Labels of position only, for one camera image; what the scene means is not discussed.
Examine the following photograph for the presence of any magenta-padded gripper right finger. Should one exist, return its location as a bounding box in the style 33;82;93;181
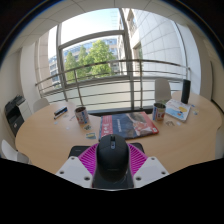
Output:
127;143;170;189

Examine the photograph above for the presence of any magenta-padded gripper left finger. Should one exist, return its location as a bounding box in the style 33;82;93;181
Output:
55;143;100;188

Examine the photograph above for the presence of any black computer mouse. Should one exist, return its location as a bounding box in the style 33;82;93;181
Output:
94;133;131;188

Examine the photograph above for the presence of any black mouse pad with print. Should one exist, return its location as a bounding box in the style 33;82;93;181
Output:
68;142;145;159

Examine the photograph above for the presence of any red and blue magazine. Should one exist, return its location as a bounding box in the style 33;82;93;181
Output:
98;111;160;140

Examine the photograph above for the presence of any small black and blue box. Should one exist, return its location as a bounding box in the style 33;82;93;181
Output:
53;106;69;120

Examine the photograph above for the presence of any light blue booklet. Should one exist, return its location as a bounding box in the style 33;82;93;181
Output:
164;98;192;122

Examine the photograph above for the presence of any white chair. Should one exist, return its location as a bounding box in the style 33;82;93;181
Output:
32;97;51;114
0;139;30;164
154;78;173;103

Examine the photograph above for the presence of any black and white printer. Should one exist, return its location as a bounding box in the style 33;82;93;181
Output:
3;94;26;137

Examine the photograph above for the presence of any black cylindrical speaker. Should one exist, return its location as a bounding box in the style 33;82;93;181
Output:
180;78;192;105

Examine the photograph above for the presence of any grey metal balcony railing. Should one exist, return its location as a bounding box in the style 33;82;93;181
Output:
34;59;192;111

